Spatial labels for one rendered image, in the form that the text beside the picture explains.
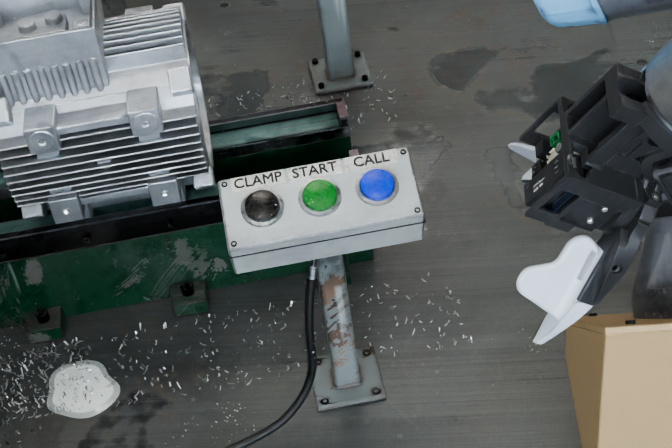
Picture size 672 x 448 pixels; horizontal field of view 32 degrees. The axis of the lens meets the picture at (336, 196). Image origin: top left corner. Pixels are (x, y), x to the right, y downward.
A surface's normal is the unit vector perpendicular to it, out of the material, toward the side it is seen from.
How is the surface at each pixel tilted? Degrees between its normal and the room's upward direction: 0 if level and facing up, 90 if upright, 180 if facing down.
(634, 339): 90
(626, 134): 102
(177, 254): 90
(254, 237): 22
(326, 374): 0
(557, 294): 75
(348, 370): 90
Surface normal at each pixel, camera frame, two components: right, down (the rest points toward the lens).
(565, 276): 0.21, 0.39
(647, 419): -0.01, 0.65
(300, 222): -0.04, -0.47
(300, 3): -0.11, -0.75
